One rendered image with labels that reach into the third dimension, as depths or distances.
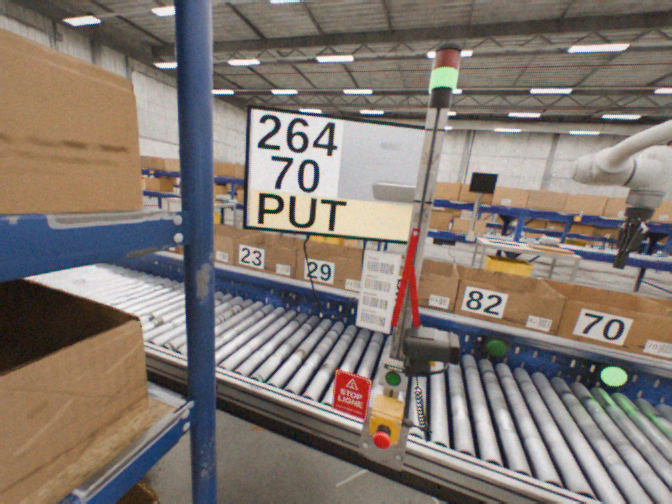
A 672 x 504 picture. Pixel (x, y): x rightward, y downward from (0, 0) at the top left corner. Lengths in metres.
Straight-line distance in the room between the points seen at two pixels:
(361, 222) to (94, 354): 0.56
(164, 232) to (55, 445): 0.18
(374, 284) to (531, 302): 0.83
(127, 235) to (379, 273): 0.50
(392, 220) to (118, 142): 0.58
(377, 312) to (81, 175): 0.56
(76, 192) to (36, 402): 0.15
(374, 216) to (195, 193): 0.50
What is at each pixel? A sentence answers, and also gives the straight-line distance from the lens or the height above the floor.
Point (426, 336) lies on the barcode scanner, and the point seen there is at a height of 1.09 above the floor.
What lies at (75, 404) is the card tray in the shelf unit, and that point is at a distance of 0.32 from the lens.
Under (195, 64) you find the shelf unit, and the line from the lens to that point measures 0.28.
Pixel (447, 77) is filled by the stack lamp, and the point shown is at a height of 1.60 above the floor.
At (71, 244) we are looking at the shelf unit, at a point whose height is 1.33.
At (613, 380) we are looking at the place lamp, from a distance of 1.46.
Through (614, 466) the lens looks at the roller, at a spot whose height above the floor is 0.74.
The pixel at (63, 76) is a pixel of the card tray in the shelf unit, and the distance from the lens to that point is 0.26.
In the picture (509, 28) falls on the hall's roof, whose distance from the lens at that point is 14.25.
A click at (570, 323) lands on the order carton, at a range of 1.40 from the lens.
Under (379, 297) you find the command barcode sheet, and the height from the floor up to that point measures 1.13.
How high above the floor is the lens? 1.38
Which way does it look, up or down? 13 degrees down
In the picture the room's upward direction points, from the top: 6 degrees clockwise
